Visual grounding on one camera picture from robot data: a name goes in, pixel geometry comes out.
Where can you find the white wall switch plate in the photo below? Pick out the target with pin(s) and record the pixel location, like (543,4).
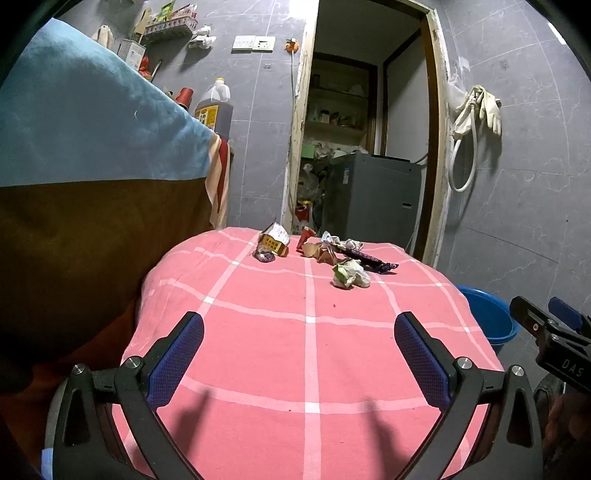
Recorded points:
(242,43)

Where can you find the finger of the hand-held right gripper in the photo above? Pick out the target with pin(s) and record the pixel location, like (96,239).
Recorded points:
(565,313)
(531,318)

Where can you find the white yellow snack bag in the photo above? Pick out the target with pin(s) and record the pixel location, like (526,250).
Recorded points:
(274,240)

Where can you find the orange plug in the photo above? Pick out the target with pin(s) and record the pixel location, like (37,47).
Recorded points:
(292,45)

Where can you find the blue bucket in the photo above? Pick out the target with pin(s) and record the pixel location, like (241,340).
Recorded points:
(489,318)

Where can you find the cream rubber gloves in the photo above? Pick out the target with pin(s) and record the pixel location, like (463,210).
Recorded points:
(490,108)

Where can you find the wall rack with packets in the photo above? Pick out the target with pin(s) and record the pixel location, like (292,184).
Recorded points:
(168,30)

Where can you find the white printed paper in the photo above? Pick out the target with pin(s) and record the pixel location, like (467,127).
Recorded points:
(344,241)

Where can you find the blue and brown cloth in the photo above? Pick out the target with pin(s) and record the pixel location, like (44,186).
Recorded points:
(83,138)

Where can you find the pink checked blanket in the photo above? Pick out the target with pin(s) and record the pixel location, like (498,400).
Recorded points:
(277,350)

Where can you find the pile of crumpled bags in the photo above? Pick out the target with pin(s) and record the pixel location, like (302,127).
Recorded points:
(316,166)

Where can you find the red and white plastic bag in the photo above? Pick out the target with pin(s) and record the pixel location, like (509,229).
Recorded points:
(304,214)

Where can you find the green and white paper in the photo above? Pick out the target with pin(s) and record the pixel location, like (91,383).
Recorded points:
(351,274)

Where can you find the wooden door frame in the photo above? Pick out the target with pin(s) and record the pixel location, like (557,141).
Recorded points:
(442,161)

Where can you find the dark purple wrapper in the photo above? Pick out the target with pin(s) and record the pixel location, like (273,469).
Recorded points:
(369,261)

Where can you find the grey washing machine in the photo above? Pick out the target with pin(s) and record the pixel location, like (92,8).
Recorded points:
(369,198)

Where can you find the white rag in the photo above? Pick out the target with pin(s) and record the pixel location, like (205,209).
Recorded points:
(202,38)

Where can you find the beige hanging rag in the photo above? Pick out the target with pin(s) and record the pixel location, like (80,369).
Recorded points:
(102,37)

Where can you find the clear plastic bag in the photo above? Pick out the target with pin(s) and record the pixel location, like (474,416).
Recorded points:
(455,90)

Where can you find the cooking oil bottle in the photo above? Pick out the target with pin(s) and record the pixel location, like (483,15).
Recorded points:
(214,110)

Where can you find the wooden storage shelf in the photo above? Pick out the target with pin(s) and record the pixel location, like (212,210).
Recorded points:
(332,129)

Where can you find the grey metal utensil holder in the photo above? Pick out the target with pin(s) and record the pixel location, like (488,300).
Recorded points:
(131,54)

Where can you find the red cup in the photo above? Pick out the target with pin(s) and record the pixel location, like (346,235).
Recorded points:
(185,98)

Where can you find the person's right hand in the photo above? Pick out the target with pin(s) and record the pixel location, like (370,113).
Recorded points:
(570,424)

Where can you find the white wall socket plate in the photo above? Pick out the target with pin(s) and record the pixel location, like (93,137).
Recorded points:
(264,45)

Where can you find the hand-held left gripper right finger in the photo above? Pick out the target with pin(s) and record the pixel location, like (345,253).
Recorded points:
(422,360)

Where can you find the brown paper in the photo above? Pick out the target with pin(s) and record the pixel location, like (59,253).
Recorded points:
(321,253)

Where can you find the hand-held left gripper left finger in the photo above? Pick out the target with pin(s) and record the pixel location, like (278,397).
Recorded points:
(178,360)

